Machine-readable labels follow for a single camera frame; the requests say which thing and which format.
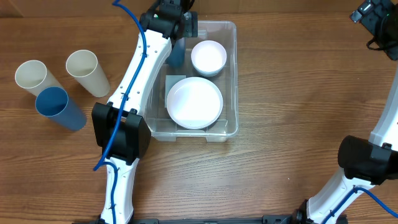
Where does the dark blue cup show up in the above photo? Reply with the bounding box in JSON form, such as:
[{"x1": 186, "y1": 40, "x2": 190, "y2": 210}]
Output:
[
  {"x1": 167, "y1": 38, "x2": 186, "y2": 68},
  {"x1": 35, "y1": 86, "x2": 86, "y2": 131}
]

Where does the pink bowl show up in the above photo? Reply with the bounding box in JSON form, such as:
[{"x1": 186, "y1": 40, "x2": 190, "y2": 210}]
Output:
[{"x1": 191, "y1": 40, "x2": 228, "y2": 72}]

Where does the light blue bowl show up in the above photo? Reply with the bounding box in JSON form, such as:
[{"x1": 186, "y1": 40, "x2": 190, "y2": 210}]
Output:
[{"x1": 196, "y1": 69, "x2": 223, "y2": 75}]

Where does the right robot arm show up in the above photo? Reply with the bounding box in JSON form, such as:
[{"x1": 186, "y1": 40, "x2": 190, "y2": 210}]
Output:
[{"x1": 288, "y1": 0, "x2": 397, "y2": 224}]

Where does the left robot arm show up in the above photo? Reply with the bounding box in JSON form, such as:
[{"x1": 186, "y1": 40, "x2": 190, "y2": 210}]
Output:
[{"x1": 91, "y1": 1, "x2": 198, "y2": 223}]

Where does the clear plastic storage bin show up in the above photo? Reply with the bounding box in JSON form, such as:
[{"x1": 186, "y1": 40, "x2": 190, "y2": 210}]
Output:
[{"x1": 145, "y1": 21, "x2": 239, "y2": 142}]

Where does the white round plate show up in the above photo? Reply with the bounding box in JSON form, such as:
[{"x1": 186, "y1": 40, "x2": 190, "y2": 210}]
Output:
[{"x1": 166, "y1": 77, "x2": 223, "y2": 129}]

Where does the beige cup centre left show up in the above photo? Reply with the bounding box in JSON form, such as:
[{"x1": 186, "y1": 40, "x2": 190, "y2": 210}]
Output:
[{"x1": 65, "y1": 50, "x2": 111, "y2": 98}]

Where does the beige cup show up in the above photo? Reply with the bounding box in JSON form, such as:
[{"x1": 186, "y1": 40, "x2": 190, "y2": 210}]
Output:
[
  {"x1": 15, "y1": 60, "x2": 63, "y2": 96},
  {"x1": 65, "y1": 50, "x2": 111, "y2": 98}
]

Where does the beige cup far left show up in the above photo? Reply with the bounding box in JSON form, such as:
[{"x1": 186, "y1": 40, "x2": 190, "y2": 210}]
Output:
[{"x1": 15, "y1": 60, "x2": 63, "y2": 96}]

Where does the right blue cable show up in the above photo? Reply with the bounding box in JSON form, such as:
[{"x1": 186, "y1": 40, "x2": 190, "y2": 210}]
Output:
[{"x1": 321, "y1": 185, "x2": 398, "y2": 224}]

